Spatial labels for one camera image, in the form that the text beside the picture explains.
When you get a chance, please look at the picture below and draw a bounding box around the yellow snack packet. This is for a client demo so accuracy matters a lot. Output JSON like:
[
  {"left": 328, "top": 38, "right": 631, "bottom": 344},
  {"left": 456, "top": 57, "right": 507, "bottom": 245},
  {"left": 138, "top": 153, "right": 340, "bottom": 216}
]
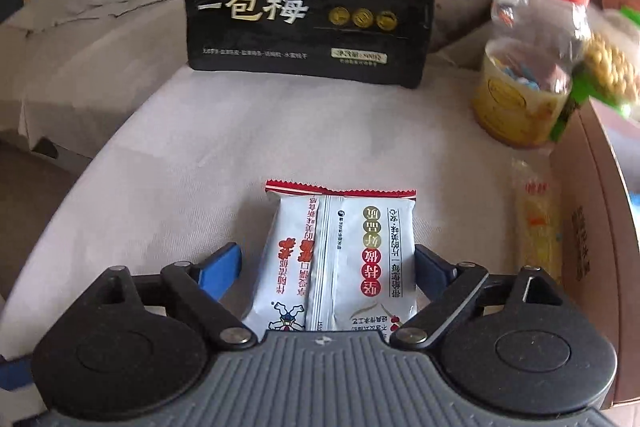
[{"left": 512, "top": 157, "right": 564, "bottom": 281}]

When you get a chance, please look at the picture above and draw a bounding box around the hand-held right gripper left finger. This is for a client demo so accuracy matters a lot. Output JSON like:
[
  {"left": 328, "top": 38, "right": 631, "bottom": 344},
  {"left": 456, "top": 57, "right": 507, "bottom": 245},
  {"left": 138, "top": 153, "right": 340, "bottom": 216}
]
[{"left": 82, "top": 242, "right": 256, "bottom": 351}]

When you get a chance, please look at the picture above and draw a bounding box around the grey covered sofa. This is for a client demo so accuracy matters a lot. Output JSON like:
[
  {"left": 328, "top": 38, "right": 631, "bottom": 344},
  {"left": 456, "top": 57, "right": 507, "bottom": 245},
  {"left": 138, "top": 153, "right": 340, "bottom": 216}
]
[{"left": 0, "top": 0, "right": 201, "bottom": 160}]

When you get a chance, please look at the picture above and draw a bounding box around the black standing snack bag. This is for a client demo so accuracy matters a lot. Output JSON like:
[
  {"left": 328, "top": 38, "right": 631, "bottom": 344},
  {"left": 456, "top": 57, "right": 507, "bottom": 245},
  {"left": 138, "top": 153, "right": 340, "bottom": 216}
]
[{"left": 184, "top": 0, "right": 442, "bottom": 90}]

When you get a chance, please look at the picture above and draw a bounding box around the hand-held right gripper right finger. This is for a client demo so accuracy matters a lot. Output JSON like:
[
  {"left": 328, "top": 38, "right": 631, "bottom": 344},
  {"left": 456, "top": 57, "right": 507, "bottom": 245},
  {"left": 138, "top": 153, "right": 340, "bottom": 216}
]
[{"left": 392, "top": 243, "right": 567, "bottom": 351}]

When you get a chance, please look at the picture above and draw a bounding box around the white snack packet red edge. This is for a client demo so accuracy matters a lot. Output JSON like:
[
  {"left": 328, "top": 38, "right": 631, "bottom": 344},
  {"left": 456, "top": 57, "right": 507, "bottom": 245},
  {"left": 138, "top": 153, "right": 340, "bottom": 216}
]
[{"left": 242, "top": 179, "right": 419, "bottom": 334}]

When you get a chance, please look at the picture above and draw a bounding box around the clear jar with red lid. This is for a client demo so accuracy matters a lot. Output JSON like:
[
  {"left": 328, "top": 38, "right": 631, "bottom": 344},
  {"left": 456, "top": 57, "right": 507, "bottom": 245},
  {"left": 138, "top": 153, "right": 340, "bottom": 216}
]
[{"left": 472, "top": 0, "right": 593, "bottom": 148}]

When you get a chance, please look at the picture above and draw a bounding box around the cardboard box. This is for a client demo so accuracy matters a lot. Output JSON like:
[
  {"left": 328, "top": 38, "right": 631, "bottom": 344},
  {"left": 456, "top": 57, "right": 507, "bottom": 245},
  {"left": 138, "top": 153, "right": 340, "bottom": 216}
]
[{"left": 549, "top": 97, "right": 640, "bottom": 410}]

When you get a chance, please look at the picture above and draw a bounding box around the green-lid corn snack bag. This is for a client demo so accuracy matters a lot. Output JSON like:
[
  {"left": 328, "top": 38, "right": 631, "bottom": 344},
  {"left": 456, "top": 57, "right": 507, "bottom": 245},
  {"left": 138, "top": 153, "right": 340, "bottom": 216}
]
[{"left": 547, "top": 4, "right": 640, "bottom": 144}]

